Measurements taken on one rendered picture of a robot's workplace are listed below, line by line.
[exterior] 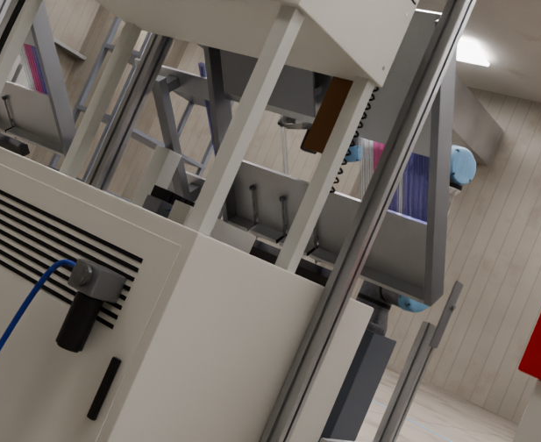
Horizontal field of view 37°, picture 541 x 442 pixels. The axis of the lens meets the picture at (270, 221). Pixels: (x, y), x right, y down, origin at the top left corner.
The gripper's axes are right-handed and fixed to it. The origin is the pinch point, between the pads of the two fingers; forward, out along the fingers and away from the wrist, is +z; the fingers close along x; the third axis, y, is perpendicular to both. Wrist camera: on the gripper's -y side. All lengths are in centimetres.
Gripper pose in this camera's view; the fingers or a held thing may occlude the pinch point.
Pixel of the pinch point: (283, 125)
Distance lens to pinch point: 212.8
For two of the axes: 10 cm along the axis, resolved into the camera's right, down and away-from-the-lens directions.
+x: 7.6, 2.9, -5.8
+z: -6.4, 2.0, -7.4
